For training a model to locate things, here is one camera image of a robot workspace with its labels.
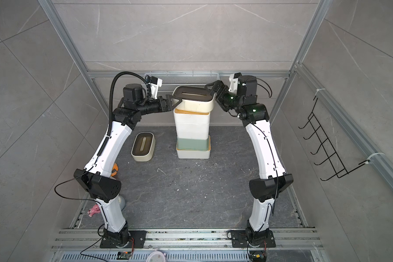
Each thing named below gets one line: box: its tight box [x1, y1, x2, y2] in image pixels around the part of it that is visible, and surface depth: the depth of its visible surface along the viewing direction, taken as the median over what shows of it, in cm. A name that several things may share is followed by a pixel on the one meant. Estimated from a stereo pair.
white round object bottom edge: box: [146, 251, 167, 262], surface depth 69 cm
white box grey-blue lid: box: [175, 122, 210, 140], surface depth 85 cm
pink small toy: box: [87, 204, 101, 217], surface depth 81 cm
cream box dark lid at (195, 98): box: [172, 85, 216, 112], surface depth 74 cm
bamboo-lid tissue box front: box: [173, 108, 211, 124], surface depth 77 cm
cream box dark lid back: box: [131, 131, 157, 162], surface depth 102 cm
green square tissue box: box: [176, 137, 210, 152], surface depth 95 cm
